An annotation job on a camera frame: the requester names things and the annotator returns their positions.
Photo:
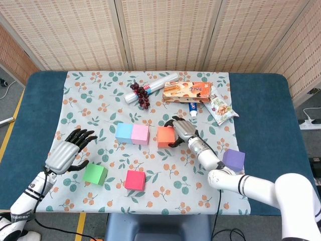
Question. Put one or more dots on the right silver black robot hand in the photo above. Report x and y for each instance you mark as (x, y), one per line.
(185, 130)

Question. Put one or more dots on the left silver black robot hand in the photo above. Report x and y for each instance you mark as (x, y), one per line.
(61, 157)

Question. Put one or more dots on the orange foam cube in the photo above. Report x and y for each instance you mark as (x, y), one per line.
(165, 137)

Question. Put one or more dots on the green foam cube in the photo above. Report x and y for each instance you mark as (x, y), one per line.
(94, 173)

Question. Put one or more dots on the pink foam cube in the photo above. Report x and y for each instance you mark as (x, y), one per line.
(140, 134)

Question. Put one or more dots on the purple foam cube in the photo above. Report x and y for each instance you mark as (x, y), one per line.
(234, 159)

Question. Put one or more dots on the light blue foam cube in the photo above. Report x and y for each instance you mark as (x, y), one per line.
(123, 133)

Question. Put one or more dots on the red foam cube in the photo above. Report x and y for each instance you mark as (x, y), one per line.
(135, 180)

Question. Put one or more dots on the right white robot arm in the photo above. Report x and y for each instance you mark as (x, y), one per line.
(263, 188)

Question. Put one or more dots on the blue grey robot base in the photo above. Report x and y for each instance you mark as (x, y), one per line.
(155, 226)

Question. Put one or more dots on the white blue toothpaste tube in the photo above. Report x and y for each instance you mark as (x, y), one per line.
(193, 109)

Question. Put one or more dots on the orange biscuit box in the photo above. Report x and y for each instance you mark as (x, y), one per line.
(190, 91)

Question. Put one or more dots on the silver nut snack bag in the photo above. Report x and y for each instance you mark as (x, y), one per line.
(222, 110)

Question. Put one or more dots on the dark red grape bunch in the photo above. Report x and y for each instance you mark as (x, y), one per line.
(143, 98)

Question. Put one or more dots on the floral print tablecloth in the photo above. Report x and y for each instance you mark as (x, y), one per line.
(170, 183)

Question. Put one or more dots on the clear plastic wrap roll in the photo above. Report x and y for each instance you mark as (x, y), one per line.
(160, 81)

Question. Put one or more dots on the grey metal bar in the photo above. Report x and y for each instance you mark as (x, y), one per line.
(7, 121)

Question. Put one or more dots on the teal table cover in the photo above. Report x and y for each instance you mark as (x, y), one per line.
(263, 125)

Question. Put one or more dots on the white shoe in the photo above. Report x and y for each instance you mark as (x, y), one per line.
(31, 236)

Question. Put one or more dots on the small orange object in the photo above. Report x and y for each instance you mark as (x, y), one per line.
(96, 239)

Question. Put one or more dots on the small black floor object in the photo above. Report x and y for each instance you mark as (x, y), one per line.
(3, 82)

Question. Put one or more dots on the bamboo folding screen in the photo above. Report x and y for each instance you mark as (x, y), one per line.
(163, 32)

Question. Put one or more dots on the white power strip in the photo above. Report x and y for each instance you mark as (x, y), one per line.
(309, 124)

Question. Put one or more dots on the metal screen hinge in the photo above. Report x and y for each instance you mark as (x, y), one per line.
(312, 91)

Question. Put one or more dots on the black box with label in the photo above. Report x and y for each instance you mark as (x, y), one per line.
(316, 163)

